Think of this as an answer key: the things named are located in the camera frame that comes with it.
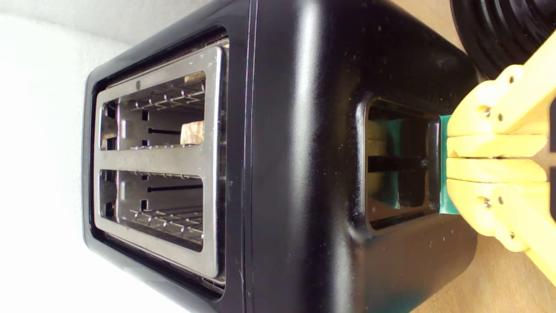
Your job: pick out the green taped toaster lever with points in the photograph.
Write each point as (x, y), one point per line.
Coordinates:
(444, 195)

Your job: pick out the black two-slot toaster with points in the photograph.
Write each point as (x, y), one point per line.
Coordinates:
(304, 174)

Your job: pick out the black round plate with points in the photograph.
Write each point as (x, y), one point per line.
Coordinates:
(499, 26)

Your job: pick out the brown bread slice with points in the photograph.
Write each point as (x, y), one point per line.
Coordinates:
(193, 132)

